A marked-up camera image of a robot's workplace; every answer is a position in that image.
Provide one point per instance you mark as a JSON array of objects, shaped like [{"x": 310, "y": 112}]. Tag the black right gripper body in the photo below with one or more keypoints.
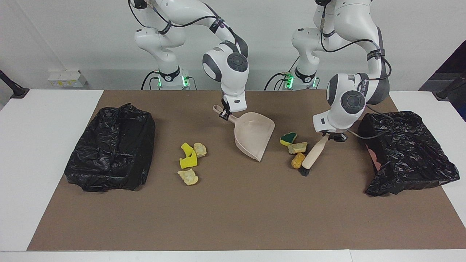
[{"x": 226, "y": 107}]

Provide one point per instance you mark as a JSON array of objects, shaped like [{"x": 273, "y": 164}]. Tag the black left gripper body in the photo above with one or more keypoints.
[{"x": 338, "y": 137}]

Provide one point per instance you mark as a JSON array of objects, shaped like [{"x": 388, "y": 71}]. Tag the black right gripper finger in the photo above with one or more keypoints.
[{"x": 224, "y": 116}]

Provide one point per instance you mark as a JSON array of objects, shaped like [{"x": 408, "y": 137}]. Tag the beige hand brush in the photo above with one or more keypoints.
[{"x": 313, "y": 154}]

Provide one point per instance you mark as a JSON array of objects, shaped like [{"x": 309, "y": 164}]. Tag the pale foam chunk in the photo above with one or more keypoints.
[
  {"x": 188, "y": 177},
  {"x": 297, "y": 147},
  {"x": 200, "y": 149}
]

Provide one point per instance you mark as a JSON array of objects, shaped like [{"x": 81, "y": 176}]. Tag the beige plastic dustpan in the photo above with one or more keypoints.
[{"x": 253, "y": 136}]

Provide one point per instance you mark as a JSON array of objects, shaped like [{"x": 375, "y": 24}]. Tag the yellow green sponge wedge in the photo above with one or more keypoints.
[{"x": 287, "y": 139}]

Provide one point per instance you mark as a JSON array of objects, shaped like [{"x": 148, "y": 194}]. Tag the orange brown foam chunk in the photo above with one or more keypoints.
[{"x": 297, "y": 161}]

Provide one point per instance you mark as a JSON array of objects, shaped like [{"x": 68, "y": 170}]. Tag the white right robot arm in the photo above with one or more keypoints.
[{"x": 229, "y": 76}]

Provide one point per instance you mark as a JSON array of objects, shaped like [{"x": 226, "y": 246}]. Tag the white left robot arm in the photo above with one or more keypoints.
[{"x": 349, "y": 102}]

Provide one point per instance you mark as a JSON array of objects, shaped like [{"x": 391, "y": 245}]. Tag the pink plastic bin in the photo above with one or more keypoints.
[{"x": 374, "y": 158}]

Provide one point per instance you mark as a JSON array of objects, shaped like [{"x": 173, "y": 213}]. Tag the black trash bag liner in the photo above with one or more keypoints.
[{"x": 411, "y": 153}]

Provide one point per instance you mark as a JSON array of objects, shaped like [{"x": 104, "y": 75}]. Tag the black bag lined bin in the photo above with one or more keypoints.
[{"x": 109, "y": 153}]

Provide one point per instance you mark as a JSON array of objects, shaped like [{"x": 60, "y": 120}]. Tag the brown table mat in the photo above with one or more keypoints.
[{"x": 233, "y": 229}]

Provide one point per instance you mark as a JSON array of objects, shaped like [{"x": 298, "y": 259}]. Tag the black stand leg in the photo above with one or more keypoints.
[
  {"x": 14, "y": 91},
  {"x": 446, "y": 92}
]

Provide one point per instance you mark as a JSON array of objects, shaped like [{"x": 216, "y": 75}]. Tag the white wall power box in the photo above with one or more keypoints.
[{"x": 67, "y": 79}]

